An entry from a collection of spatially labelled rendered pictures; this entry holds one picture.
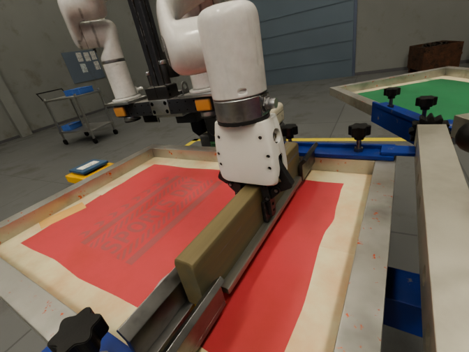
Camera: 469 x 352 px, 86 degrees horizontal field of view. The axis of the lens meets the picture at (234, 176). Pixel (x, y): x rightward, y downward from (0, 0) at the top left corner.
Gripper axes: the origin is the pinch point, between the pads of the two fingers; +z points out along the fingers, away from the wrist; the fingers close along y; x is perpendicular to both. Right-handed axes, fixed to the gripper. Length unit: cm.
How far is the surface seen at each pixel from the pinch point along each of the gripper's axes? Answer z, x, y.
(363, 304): 2.6, 10.3, -17.3
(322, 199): 6.0, -13.4, -7.3
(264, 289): 6.1, 10.4, -5.1
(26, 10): -239, -446, 973
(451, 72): 4, -132, -38
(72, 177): 6, -6, 78
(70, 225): 6.0, 12.1, 44.8
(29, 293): 2.6, 26.8, 25.1
